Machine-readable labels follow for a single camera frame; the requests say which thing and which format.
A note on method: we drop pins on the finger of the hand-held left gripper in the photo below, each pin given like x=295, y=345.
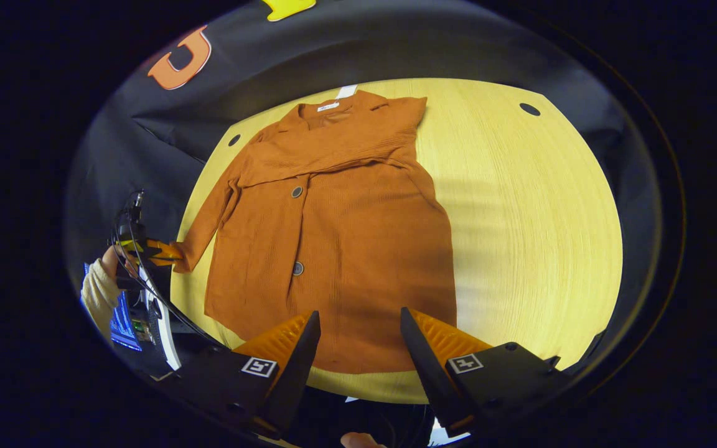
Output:
x=162, y=247
x=162, y=260

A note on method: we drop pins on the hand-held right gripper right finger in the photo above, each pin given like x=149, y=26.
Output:
x=433, y=379

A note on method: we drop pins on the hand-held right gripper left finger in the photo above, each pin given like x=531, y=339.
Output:
x=293, y=379

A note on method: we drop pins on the orange ribbed button cardigan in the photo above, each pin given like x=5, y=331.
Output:
x=358, y=249

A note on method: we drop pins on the blue panel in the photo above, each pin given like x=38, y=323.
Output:
x=123, y=323

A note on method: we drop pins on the black backdrop cloth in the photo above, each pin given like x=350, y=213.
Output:
x=333, y=56

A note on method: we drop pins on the white curved frame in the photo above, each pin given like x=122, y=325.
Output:
x=165, y=342

